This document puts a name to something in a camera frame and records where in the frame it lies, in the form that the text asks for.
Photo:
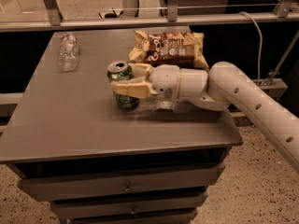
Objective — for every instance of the clear plastic water bottle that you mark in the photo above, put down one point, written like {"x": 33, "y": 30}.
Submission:
{"x": 68, "y": 54}

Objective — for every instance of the bottom grey drawer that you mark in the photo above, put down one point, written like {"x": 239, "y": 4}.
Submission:
{"x": 178, "y": 216}

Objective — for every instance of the top grey drawer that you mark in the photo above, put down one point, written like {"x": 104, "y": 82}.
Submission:
{"x": 126, "y": 182}

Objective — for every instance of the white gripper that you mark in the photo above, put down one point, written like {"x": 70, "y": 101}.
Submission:
{"x": 164, "y": 78}

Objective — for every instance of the metal railing frame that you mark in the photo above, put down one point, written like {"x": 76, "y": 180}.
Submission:
{"x": 60, "y": 15}

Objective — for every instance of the middle grey drawer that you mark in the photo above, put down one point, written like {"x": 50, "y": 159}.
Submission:
{"x": 130, "y": 206}

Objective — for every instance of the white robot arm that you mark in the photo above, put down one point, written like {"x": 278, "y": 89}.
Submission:
{"x": 223, "y": 85}

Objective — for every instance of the grey drawer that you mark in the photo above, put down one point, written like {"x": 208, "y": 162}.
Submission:
{"x": 126, "y": 182}
{"x": 130, "y": 206}
{"x": 178, "y": 216}

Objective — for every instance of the grey drawer cabinet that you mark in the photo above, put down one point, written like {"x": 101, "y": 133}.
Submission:
{"x": 69, "y": 123}

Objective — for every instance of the brown yellow chip bag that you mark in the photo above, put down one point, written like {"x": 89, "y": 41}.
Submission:
{"x": 184, "y": 49}

